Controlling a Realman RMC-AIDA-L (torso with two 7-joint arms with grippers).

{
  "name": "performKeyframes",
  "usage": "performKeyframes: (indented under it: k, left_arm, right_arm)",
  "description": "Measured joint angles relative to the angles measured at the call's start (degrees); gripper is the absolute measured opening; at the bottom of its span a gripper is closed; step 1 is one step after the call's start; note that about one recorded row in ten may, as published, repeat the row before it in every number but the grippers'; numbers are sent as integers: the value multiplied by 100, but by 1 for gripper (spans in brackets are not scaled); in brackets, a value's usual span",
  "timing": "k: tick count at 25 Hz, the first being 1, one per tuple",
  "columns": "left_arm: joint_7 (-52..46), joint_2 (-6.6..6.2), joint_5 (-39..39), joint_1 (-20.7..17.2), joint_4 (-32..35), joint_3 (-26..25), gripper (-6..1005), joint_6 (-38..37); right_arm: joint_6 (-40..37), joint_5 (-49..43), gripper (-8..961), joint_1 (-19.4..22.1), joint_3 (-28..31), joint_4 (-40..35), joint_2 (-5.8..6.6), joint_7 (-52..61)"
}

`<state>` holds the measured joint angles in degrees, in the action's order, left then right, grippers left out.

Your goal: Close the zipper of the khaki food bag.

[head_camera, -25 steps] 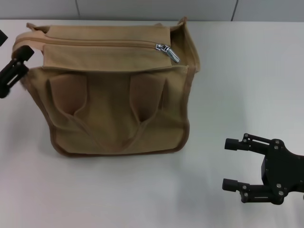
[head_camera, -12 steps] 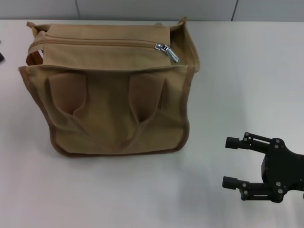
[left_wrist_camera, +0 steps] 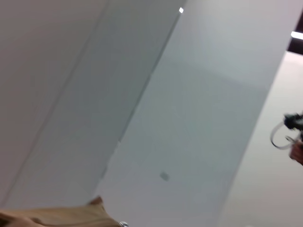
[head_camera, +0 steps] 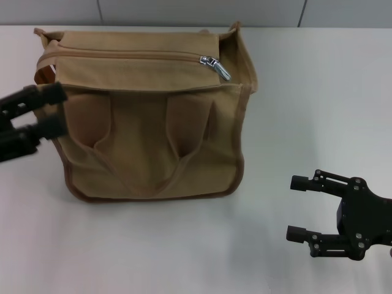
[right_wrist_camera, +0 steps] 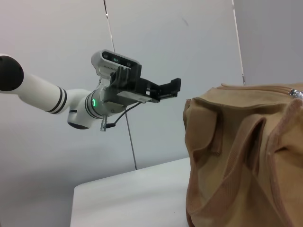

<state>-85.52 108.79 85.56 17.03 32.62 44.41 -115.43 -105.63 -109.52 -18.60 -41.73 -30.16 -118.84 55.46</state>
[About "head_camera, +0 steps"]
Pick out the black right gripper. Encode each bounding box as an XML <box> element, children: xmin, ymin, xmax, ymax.
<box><xmin>286</xmin><ymin>169</ymin><xmax>392</xmax><ymax>261</ymax></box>

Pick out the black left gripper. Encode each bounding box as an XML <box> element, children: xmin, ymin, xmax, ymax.
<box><xmin>0</xmin><ymin>81</ymin><xmax>69</xmax><ymax>163</ymax></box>

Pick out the khaki canvas food bag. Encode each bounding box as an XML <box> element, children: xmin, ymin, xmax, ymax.
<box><xmin>32</xmin><ymin>20</ymin><xmax>260</xmax><ymax>203</ymax></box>

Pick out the silver metal zipper pull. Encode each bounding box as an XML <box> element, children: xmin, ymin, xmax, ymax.
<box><xmin>199</xmin><ymin>55</ymin><xmax>231</xmax><ymax>82</ymax></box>

